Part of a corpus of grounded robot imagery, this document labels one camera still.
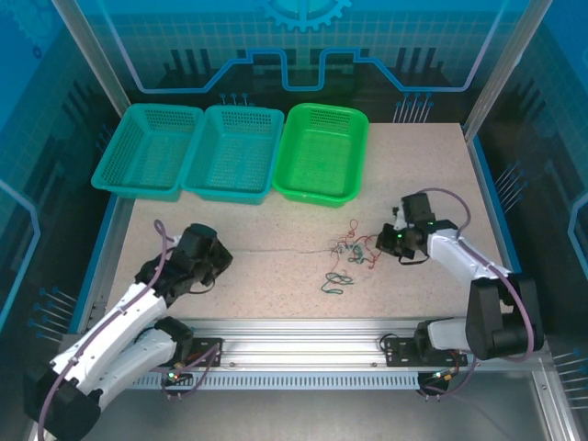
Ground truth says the thin red cable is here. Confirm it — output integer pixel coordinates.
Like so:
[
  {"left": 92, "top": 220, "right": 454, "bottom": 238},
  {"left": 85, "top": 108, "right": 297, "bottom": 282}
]
[{"left": 326, "top": 219, "right": 386, "bottom": 273}]

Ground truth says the thin white cable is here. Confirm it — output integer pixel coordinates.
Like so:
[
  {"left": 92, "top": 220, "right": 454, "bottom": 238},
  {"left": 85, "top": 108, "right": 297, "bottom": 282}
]
[{"left": 237, "top": 245, "right": 344, "bottom": 256}]

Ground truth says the teal plastic basket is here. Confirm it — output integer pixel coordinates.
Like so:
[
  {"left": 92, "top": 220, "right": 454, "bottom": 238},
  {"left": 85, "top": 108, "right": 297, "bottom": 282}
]
[
  {"left": 180, "top": 104, "right": 286, "bottom": 207},
  {"left": 90, "top": 103, "right": 205, "bottom": 202}
]

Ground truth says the bright green plastic basket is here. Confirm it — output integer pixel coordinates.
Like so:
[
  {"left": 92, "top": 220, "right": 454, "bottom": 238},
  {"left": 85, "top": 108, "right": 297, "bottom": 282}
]
[{"left": 271, "top": 102, "right": 371, "bottom": 208}]

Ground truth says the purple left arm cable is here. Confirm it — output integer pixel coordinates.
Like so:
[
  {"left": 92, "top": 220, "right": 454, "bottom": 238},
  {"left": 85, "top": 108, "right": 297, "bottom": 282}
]
[{"left": 38, "top": 219, "right": 222, "bottom": 437}]

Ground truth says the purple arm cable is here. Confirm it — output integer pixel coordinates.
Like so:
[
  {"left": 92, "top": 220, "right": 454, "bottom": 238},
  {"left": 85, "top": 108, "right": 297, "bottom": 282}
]
[
  {"left": 38, "top": 219, "right": 222, "bottom": 437},
  {"left": 420, "top": 187, "right": 539, "bottom": 401}
]

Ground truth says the thin green cable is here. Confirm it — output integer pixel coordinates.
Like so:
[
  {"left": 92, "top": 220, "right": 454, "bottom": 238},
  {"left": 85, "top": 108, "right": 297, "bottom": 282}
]
[{"left": 319, "top": 243, "right": 369, "bottom": 296}]

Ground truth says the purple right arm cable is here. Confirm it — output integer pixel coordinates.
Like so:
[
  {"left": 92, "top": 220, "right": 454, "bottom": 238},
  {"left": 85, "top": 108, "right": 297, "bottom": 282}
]
[{"left": 420, "top": 187, "right": 539, "bottom": 401}]

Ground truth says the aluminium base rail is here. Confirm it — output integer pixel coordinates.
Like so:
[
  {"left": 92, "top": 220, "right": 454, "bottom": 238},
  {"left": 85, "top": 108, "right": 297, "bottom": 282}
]
[{"left": 59, "top": 316, "right": 555, "bottom": 371}]

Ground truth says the slotted grey cable duct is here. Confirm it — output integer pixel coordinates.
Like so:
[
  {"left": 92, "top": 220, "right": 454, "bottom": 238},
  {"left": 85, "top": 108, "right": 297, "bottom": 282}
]
[{"left": 126, "top": 370, "right": 423, "bottom": 391}]

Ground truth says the aluminium frame post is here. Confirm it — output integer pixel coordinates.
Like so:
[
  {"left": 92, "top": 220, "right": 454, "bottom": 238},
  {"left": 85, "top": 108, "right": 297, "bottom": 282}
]
[
  {"left": 461, "top": 0, "right": 556, "bottom": 142},
  {"left": 49, "top": 0, "right": 135, "bottom": 121}
]

